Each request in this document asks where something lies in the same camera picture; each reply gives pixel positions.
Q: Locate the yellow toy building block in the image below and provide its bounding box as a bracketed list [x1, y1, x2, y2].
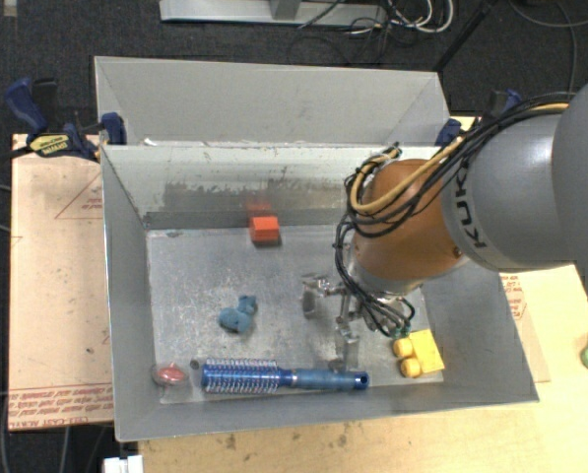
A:
[392, 328, 446, 379]

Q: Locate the blue hairbrush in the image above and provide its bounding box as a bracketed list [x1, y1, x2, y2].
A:
[189, 357, 371, 395]

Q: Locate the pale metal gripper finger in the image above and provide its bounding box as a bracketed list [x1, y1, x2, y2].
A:
[328, 314, 362, 370]
[300, 274, 336, 319]

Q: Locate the orange block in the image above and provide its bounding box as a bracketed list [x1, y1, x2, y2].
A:
[247, 215, 282, 246]

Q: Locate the blue toy animal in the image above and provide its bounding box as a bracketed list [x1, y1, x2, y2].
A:
[218, 294, 259, 335]

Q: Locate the brown cardboard board, red print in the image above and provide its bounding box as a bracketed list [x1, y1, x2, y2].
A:
[7, 133, 552, 433]

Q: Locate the clear round lid, red centre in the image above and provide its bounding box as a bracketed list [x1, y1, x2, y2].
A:
[150, 362, 191, 388]

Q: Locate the grey metal bin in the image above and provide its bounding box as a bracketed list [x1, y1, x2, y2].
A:
[94, 55, 540, 442]

